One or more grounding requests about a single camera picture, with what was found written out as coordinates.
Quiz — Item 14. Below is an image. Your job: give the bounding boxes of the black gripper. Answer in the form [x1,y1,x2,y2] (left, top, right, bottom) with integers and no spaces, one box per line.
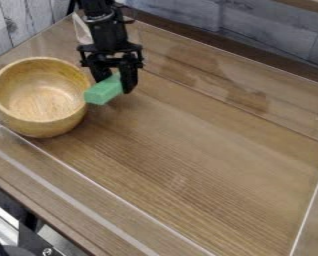
[77,13,143,94]

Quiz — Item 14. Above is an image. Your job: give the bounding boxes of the green rectangular block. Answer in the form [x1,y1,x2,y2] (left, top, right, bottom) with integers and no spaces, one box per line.
[84,73,123,105]

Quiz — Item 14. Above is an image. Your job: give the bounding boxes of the wooden bowl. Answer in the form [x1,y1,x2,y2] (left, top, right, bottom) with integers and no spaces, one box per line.
[0,56,91,138]

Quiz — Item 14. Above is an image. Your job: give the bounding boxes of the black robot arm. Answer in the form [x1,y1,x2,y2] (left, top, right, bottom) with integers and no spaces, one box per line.
[76,0,144,94]

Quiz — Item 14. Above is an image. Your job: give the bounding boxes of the clear acrylic corner bracket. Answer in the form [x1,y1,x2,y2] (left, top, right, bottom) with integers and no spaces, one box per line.
[72,12,92,45]

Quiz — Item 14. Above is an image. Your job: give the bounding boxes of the black metal bracket with bolt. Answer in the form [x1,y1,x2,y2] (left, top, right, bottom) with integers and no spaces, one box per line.
[17,224,55,256]

